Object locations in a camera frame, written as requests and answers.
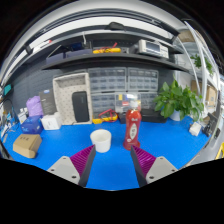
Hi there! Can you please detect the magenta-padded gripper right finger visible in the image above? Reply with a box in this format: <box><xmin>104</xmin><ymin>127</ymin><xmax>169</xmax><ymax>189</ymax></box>
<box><xmin>129</xmin><ymin>144</ymin><xmax>179</xmax><ymax>188</ymax></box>

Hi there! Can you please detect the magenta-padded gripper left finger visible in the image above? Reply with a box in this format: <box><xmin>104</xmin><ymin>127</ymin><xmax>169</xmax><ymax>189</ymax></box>
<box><xmin>46</xmin><ymin>144</ymin><xmax>97</xmax><ymax>188</ymax></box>

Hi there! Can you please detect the red drink bottle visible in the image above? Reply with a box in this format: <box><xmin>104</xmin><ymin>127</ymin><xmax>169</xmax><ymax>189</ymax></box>
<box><xmin>123</xmin><ymin>99</ymin><xmax>143</xmax><ymax>152</ymax></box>

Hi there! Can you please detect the white cup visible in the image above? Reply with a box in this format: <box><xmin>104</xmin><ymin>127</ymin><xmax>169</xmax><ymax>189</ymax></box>
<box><xmin>89</xmin><ymin>128</ymin><xmax>113</xmax><ymax>154</ymax></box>

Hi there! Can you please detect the brown cardboard box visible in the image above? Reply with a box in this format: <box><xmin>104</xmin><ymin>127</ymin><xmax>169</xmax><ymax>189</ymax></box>
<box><xmin>12</xmin><ymin>133</ymin><xmax>43</xmax><ymax>159</ymax></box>

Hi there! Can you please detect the black flat case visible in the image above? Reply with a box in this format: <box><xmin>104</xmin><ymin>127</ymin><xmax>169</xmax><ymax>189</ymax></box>
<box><xmin>139</xmin><ymin>108</ymin><xmax>168</xmax><ymax>124</ymax></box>

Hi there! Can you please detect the small white adapter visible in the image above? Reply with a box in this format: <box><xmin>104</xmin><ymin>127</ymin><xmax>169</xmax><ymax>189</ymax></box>
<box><xmin>189</xmin><ymin>122</ymin><xmax>203</xmax><ymax>137</ymax></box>

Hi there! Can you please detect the blue box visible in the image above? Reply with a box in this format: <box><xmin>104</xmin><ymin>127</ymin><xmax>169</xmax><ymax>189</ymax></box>
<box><xmin>20</xmin><ymin>115</ymin><xmax>44</xmax><ymax>135</ymax></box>

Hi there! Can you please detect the black box with white label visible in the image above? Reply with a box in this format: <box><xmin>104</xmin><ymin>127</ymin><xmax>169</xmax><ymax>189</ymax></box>
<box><xmin>118</xmin><ymin>111</ymin><xmax>129</xmax><ymax>125</ymax></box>

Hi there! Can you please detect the yellow multimeter with red leads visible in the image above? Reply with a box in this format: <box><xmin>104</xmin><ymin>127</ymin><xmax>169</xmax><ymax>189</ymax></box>
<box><xmin>92</xmin><ymin>108</ymin><xmax>119</xmax><ymax>125</ymax></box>

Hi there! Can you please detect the black zip pouch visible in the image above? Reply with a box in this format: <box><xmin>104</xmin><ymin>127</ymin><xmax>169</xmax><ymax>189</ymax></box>
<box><xmin>71</xmin><ymin>90</ymin><xmax>91</xmax><ymax>123</ymax></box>

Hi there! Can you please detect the drawer cabinet with coloured drawers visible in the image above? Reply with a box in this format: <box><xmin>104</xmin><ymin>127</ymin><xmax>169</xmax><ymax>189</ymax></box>
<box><xmin>114</xmin><ymin>91</ymin><xmax>158</xmax><ymax>113</ymax></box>

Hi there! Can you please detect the dark grey box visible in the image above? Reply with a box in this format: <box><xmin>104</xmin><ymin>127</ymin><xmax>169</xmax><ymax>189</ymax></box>
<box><xmin>39</xmin><ymin>88</ymin><xmax>58</xmax><ymax>116</ymax></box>

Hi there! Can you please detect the small white container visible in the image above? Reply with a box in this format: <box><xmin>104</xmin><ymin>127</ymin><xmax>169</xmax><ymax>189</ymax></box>
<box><xmin>17</xmin><ymin>109</ymin><xmax>28</xmax><ymax>125</ymax></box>

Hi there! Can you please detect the grey small-parts drawer cabinet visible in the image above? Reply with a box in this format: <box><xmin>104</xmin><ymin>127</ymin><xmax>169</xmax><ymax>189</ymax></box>
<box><xmin>90</xmin><ymin>93</ymin><xmax>117</xmax><ymax>118</ymax></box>
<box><xmin>87</xmin><ymin>67</ymin><xmax>128</xmax><ymax>94</ymax></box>
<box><xmin>127</xmin><ymin>67</ymin><xmax>159</xmax><ymax>93</ymax></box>

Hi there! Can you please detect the beige perforated tray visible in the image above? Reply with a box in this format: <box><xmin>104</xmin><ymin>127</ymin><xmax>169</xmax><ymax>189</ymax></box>
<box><xmin>52</xmin><ymin>72</ymin><xmax>94</xmax><ymax>126</ymax></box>

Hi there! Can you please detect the green potted plant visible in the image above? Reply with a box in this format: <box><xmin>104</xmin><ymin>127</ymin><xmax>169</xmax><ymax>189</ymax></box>
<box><xmin>153</xmin><ymin>79</ymin><xmax>205</xmax><ymax>122</ymax></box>

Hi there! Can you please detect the purple plastic bag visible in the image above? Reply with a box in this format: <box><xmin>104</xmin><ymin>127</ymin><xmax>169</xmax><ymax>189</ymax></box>
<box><xmin>25</xmin><ymin>95</ymin><xmax>44</xmax><ymax>118</ymax></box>

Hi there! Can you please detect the black shelf unit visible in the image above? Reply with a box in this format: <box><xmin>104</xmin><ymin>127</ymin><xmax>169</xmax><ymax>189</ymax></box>
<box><xmin>24</xmin><ymin>21</ymin><xmax>189</xmax><ymax>73</ymax></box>

